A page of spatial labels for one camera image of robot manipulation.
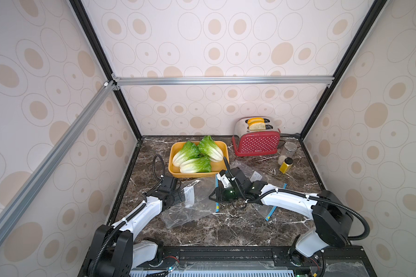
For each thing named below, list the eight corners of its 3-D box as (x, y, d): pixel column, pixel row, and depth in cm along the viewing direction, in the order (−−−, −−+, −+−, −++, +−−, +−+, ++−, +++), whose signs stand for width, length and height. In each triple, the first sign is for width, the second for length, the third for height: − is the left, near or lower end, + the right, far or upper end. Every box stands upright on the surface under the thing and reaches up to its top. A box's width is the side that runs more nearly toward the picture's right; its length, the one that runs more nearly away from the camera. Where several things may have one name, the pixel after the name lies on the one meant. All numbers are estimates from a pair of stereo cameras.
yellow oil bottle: (280, 173, 103) (285, 165, 96) (278, 166, 107) (283, 157, 100) (289, 173, 103) (294, 165, 96) (286, 166, 107) (292, 157, 100)
